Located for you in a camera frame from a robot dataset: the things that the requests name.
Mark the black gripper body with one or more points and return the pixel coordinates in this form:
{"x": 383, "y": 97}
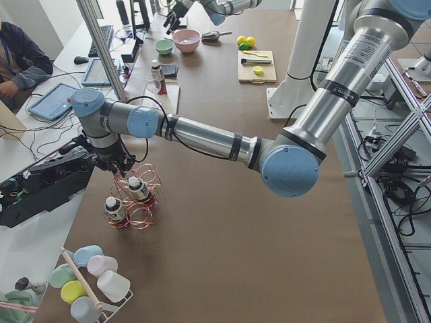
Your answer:
{"x": 108, "y": 162}
{"x": 178, "y": 10}

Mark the copper wire bottle basket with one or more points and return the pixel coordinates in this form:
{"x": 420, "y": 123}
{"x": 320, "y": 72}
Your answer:
{"x": 139, "y": 214}

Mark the tea bottle white cap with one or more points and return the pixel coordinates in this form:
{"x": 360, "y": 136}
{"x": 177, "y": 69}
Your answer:
{"x": 157, "y": 69}

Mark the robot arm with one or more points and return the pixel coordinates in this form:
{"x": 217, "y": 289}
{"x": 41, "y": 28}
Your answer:
{"x": 216, "y": 11}
{"x": 289, "y": 164}

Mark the tea bottle front centre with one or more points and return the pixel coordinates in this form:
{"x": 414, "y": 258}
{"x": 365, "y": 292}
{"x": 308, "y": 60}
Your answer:
{"x": 138, "y": 189}

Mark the tea bottle left rear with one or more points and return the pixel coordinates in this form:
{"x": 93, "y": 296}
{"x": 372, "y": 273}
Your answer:
{"x": 115, "y": 211}

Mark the pink bowl with ice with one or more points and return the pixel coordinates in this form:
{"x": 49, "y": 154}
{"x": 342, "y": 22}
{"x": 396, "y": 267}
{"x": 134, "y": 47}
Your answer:
{"x": 186, "y": 40}

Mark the mint green bowl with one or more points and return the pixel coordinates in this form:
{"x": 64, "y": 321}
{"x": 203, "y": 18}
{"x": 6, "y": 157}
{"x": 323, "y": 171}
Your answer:
{"x": 164, "y": 47}

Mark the steel ice scoop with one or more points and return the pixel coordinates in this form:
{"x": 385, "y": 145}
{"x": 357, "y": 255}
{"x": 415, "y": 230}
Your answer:
{"x": 213, "y": 36}

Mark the grey folded cloth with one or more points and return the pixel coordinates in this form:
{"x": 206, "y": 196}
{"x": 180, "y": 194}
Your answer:
{"x": 170, "y": 71}

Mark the clear wine glass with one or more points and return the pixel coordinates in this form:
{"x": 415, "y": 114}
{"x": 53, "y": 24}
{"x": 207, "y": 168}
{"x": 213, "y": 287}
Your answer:
{"x": 153, "y": 83}

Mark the upper yellow lemon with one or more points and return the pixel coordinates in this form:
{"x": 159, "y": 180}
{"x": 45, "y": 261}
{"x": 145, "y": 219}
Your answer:
{"x": 241, "y": 40}

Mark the yellow lemon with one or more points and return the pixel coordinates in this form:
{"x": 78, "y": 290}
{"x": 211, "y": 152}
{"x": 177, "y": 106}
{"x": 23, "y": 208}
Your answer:
{"x": 241, "y": 40}
{"x": 243, "y": 46}

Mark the lower yellow lemon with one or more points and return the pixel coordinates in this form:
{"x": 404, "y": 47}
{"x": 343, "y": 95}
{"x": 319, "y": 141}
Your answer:
{"x": 243, "y": 46}

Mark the steel muddler black tip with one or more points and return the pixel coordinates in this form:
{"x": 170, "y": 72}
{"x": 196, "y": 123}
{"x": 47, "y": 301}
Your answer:
{"x": 245, "y": 61}

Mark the yellow plastic knife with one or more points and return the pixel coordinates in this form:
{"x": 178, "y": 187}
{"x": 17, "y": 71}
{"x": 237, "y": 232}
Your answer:
{"x": 254, "y": 53}

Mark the lower teach pendant tablet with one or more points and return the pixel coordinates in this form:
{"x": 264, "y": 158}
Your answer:
{"x": 55, "y": 103}

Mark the teach pendant tablet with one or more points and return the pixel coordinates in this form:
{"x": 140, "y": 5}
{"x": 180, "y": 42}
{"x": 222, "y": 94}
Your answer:
{"x": 55, "y": 103}
{"x": 95, "y": 75}

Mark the upper teach pendant tablet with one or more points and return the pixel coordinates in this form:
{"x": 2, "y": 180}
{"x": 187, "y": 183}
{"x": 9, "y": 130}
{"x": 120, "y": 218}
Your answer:
{"x": 95, "y": 75}

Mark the wooden cutting board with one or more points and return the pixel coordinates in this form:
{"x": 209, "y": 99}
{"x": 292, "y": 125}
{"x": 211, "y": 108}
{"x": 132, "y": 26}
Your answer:
{"x": 245, "y": 72}

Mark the light blue cup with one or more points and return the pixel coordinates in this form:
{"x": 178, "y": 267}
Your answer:
{"x": 83, "y": 255}

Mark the half lemon slice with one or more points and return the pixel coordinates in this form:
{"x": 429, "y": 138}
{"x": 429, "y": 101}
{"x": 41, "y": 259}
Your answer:
{"x": 258, "y": 70}

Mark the pink cup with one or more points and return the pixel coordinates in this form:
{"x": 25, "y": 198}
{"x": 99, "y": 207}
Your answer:
{"x": 99, "y": 264}

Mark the black equipment case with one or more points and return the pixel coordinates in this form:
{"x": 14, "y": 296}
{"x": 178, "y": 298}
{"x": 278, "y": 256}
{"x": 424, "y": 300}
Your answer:
{"x": 46, "y": 186}

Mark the computer mouse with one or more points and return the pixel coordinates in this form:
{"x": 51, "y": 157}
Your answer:
{"x": 79, "y": 60}

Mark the white cup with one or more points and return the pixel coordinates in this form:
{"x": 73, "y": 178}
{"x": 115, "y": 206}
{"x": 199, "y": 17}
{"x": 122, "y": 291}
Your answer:
{"x": 113, "y": 285}

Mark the green cup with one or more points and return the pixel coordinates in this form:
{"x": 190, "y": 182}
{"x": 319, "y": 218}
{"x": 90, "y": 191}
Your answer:
{"x": 61, "y": 275}

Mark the yellow cup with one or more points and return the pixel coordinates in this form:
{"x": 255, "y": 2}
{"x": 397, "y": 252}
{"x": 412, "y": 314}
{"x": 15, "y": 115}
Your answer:
{"x": 71, "y": 291}

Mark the seated person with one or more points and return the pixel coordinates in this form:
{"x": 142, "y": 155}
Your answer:
{"x": 24, "y": 65}

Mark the white cup rack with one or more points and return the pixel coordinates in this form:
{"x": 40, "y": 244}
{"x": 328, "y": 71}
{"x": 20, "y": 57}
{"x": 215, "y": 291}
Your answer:
{"x": 108, "y": 309}

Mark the grey cup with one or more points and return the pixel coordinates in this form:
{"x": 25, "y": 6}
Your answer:
{"x": 84, "y": 311}

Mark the aluminium frame post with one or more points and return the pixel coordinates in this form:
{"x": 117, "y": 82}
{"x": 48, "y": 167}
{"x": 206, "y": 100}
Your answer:
{"x": 89, "y": 16}

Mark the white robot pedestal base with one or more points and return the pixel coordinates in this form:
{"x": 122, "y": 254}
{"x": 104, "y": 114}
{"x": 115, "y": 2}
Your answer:
{"x": 296, "y": 89}

